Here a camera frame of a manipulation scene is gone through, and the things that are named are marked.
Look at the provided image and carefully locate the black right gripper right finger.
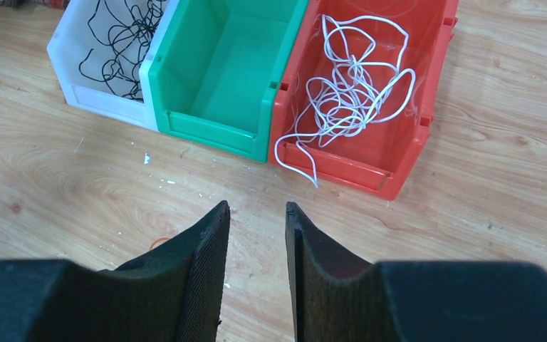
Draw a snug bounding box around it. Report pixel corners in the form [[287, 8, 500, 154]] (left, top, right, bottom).
[[286, 202, 547, 341]]

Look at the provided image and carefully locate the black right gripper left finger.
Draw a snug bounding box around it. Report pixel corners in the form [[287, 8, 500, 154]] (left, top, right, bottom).
[[0, 201, 230, 341]]

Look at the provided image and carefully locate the white cable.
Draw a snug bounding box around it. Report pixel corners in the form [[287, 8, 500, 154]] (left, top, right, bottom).
[[273, 14, 417, 189]]

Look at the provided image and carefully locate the black cable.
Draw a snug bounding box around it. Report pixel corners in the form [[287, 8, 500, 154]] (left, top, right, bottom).
[[78, 0, 168, 101]]

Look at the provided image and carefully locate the red plastic bin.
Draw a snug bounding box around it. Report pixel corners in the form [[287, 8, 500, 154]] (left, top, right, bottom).
[[268, 1, 458, 200]]

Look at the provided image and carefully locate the green plastic bin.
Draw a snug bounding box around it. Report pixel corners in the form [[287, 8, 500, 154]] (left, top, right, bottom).
[[147, 0, 308, 162]]

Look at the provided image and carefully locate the white plastic bin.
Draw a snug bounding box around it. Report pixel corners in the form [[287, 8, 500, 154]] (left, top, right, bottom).
[[47, 1, 178, 131]]

